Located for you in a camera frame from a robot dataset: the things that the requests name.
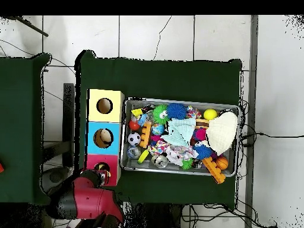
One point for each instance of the yellow plush toy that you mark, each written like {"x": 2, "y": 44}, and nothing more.
{"x": 101, "y": 166}

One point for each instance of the light blue muslin cloth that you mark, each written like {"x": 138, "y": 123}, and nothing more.
{"x": 180, "y": 133}

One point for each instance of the blue spiky ball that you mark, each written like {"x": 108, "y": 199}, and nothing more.
{"x": 202, "y": 152}
{"x": 176, "y": 111}

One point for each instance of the pink blue fuzzy caterpillar toy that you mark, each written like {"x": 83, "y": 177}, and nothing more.
{"x": 200, "y": 134}

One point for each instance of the orange plastic toy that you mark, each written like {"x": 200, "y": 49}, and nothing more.
{"x": 213, "y": 169}

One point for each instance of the cream muslin cloth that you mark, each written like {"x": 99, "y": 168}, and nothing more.
{"x": 222, "y": 133}

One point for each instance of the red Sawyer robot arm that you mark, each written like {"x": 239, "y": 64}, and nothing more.
{"x": 95, "y": 201}

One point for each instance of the wooden box with three holes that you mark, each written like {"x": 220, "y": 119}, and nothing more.
{"x": 114, "y": 147}

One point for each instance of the black white soccer ball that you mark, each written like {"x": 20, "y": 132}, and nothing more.
{"x": 134, "y": 139}

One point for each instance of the grey plastic base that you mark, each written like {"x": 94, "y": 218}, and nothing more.
{"x": 54, "y": 175}

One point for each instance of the black stand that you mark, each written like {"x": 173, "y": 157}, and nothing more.
{"x": 68, "y": 114}

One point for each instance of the green spiky toy with eyes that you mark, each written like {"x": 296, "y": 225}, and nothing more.
{"x": 158, "y": 113}

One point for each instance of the dark green side tablecloth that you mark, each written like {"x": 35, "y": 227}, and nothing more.
{"x": 16, "y": 130}

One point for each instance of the small red object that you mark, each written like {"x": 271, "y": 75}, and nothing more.
{"x": 1, "y": 168}

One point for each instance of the tan brown toy hamburger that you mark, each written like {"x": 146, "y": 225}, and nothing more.
{"x": 201, "y": 123}

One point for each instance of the yellow ball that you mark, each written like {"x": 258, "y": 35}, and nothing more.
{"x": 210, "y": 114}

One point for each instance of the dark thin rod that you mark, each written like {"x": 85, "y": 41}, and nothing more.
{"x": 33, "y": 28}

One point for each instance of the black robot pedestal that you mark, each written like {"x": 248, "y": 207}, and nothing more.
{"x": 154, "y": 217}

